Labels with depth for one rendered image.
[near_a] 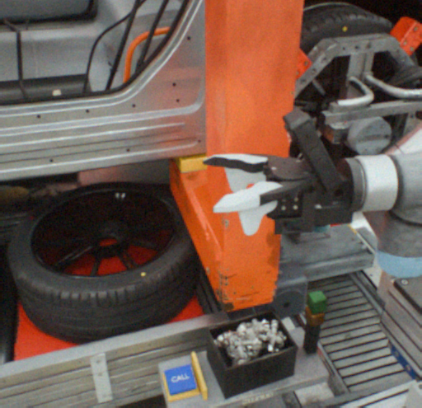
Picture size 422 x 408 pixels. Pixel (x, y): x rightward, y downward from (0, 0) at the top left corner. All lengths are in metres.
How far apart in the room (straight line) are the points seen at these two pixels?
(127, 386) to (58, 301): 0.35
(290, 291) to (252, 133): 0.75
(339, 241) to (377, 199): 1.54
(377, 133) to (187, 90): 0.62
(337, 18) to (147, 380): 1.30
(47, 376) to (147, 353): 0.29
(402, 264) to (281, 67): 0.50
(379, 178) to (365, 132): 0.97
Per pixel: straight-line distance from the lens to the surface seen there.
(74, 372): 1.59
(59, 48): 2.34
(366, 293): 2.22
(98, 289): 1.56
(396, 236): 0.74
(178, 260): 1.62
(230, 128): 1.08
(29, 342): 1.80
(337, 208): 0.68
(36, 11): 3.26
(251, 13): 1.01
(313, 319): 1.33
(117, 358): 1.59
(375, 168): 0.67
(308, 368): 1.43
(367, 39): 1.69
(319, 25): 1.68
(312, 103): 1.79
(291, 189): 0.60
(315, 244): 2.16
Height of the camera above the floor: 1.57
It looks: 33 degrees down
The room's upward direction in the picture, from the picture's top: straight up
